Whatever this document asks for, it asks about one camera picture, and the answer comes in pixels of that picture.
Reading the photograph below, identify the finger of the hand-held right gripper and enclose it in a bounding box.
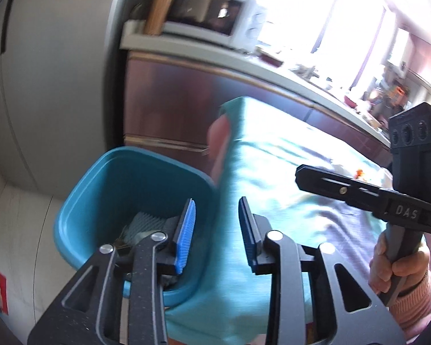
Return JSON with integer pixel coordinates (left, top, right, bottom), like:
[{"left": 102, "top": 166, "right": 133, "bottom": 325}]
[{"left": 295, "top": 164, "right": 386, "bottom": 207}]

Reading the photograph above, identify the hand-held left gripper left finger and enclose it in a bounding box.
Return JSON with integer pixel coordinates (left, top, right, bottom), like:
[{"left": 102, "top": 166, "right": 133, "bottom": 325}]
[{"left": 27, "top": 198, "right": 196, "bottom": 345}]

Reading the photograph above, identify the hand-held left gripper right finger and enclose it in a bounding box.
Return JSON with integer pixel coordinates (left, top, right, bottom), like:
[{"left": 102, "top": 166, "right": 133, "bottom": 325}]
[{"left": 238, "top": 197, "right": 406, "bottom": 345}]

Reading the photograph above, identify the blue plastic bin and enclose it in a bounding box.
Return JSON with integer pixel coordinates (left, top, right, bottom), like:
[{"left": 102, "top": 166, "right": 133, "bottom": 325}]
[{"left": 55, "top": 146, "right": 219, "bottom": 308}]

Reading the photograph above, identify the person's right forearm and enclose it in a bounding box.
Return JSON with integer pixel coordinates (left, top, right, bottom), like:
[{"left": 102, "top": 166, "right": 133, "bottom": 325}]
[{"left": 388, "top": 269, "right": 431, "bottom": 342}]

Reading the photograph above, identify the person's right hand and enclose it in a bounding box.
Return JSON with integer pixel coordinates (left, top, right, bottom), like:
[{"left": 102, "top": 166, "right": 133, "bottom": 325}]
[{"left": 369, "top": 230, "right": 431, "bottom": 294}]

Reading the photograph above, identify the printed teal tablecloth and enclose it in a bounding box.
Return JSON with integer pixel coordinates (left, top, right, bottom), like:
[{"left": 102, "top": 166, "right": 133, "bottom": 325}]
[{"left": 161, "top": 96, "right": 396, "bottom": 345}]

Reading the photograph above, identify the kitchen counter cabinet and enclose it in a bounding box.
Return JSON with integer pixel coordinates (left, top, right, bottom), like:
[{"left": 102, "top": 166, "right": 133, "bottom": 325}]
[{"left": 120, "top": 20, "right": 394, "bottom": 173}]

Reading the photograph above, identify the dark red food container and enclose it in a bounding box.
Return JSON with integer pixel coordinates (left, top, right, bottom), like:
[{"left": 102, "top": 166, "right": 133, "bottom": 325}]
[{"left": 257, "top": 48, "right": 284, "bottom": 67}]

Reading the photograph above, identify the kitchen window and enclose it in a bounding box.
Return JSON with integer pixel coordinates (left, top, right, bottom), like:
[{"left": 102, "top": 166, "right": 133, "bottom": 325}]
[{"left": 251, "top": 0, "right": 399, "bottom": 90}]

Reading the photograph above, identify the grey refrigerator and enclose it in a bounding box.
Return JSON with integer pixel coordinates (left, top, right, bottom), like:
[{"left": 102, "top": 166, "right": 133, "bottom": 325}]
[{"left": 0, "top": 0, "right": 130, "bottom": 202}]

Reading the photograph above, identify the white microwave oven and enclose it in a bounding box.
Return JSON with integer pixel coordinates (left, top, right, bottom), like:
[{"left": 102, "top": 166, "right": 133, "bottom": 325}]
[{"left": 163, "top": 0, "right": 259, "bottom": 47}]

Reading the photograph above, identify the copper thermos tumbler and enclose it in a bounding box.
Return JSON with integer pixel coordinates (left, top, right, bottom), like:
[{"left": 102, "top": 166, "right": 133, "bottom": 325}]
[{"left": 144, "top": 0, "right": 180, "bottom": 37}]

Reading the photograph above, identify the brown upper wall cabinet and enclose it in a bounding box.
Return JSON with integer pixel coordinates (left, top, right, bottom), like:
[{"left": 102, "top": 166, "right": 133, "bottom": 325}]
[{"left": 406, "top": 25, "right": 431, "bottom": 94}]

